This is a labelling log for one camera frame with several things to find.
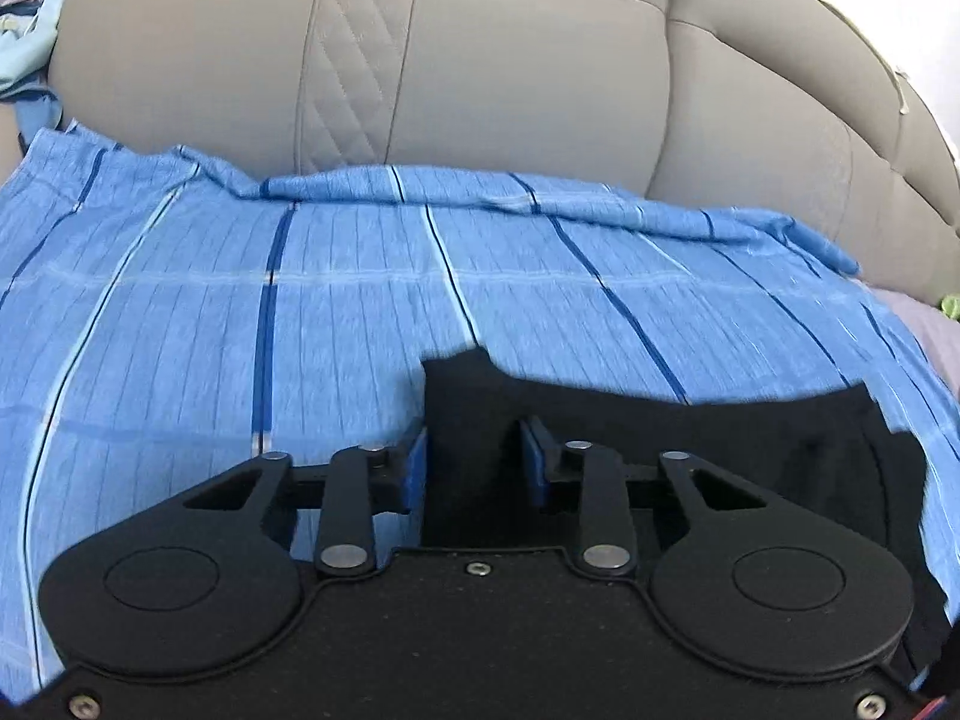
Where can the light teal cloth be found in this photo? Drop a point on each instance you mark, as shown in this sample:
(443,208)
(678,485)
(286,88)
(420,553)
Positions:
(26,45)

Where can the blue plaid blanket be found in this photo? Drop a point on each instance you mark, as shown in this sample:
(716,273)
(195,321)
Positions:
(225,330)

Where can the white sofa tag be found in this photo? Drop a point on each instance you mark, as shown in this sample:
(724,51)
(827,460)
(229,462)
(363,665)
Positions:
(904,94)

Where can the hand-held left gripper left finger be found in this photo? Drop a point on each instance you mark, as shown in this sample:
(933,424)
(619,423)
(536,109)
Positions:
(417,466)

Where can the small green thing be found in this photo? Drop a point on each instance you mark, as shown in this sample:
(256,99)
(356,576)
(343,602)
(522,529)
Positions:
(951,307)

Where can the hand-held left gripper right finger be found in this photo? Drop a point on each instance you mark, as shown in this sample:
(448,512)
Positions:
(535,466)

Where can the black pants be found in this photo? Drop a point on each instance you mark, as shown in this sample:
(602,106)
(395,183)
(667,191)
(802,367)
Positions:
(675,457)

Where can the beige leather sofa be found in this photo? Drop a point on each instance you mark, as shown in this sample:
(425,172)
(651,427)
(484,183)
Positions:
(495,52)

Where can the lavender cloth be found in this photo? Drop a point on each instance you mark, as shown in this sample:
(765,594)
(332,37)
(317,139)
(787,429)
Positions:
(928,330)

